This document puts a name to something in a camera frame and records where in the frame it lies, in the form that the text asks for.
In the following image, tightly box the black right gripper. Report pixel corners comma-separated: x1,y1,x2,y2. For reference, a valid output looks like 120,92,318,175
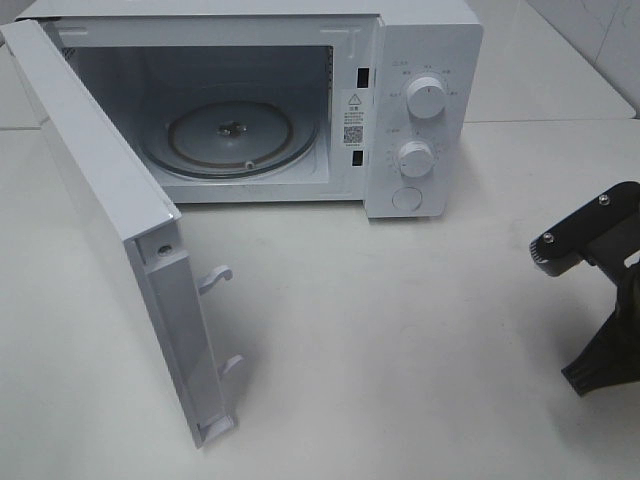
561,264,639,396

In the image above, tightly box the round white door button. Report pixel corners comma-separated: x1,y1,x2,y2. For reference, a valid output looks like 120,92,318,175
392,187,423,211

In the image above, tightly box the white timer knob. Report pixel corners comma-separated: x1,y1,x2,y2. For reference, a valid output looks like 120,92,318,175
398,141,435,178

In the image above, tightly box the white microwave door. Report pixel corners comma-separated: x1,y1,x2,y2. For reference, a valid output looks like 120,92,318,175
1,20,243,447

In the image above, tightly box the upper white power knob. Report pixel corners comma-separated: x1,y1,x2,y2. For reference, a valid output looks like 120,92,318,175
406,73,446,120

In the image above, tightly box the white microwave oven body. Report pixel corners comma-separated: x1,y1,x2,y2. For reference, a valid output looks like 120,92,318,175
9,1,483,218

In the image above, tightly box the glass microwave turntable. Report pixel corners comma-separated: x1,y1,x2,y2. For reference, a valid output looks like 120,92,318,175
141,100,319,180

